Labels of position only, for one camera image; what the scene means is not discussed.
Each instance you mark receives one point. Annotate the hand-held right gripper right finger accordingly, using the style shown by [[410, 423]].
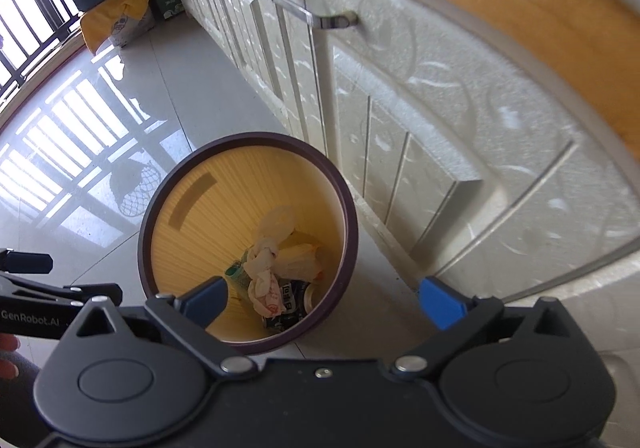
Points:
[[441, 304]]

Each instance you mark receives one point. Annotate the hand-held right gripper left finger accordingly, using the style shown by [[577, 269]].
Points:
[[206, 302]]

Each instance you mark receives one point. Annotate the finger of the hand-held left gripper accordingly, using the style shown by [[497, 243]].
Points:
[[75, 293], [30, 262]]

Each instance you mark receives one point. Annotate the white plastic bag red print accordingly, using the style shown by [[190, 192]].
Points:
[[265, 283]]

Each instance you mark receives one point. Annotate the yellow wastebasket with dark rim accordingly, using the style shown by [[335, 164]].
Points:
[[200, 208]]

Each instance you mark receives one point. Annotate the translucent plastic bag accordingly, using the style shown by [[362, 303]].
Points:
[[277, 225]]

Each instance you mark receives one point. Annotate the person's left hand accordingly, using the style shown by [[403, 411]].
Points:
[[7, 353]]

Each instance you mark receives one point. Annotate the person's grey clothing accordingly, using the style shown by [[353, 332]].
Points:
[[20, 408]]

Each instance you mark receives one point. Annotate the white cabinet bench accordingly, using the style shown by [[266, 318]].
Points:
[[450, 127]]

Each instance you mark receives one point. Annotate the black balcony railing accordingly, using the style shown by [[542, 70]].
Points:
[[30, 7]]

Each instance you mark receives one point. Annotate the yellow sack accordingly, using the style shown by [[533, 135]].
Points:
[[115, 20]]

